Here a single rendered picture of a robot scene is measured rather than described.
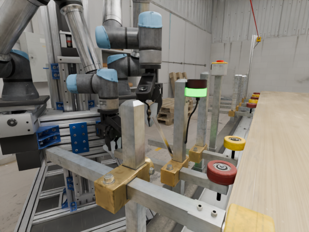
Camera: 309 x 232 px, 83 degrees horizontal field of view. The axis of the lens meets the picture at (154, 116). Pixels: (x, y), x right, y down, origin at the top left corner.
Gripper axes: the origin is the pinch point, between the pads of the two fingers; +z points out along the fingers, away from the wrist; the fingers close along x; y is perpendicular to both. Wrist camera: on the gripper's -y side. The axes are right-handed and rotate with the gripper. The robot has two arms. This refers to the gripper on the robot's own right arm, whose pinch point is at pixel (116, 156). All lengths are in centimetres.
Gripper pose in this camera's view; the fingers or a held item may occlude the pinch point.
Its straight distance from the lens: 76.6
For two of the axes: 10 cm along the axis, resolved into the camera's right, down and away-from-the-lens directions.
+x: -5.3, 2.0, -8.2
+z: 0.0, 9.7, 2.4
